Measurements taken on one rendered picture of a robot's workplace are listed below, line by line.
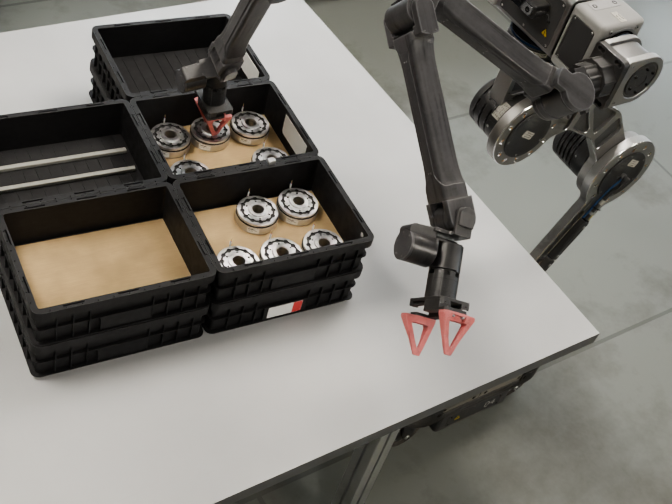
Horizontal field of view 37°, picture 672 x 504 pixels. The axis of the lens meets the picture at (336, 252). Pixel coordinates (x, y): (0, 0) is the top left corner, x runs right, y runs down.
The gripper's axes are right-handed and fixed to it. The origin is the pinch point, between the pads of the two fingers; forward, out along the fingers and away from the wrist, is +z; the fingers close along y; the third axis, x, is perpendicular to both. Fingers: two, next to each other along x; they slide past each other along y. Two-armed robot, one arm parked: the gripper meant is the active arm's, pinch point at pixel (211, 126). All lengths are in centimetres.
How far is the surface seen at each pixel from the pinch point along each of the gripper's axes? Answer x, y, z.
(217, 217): -8.8, 27.1, 3.9
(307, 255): 2, 52, -5
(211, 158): -2.5, 7.2, 4.0
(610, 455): 112, 85, 95
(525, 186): 156, -32, 96
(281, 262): -4, 52, -5
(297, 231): 8.6, 36.2, 5.1
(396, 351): 23, 68, 19
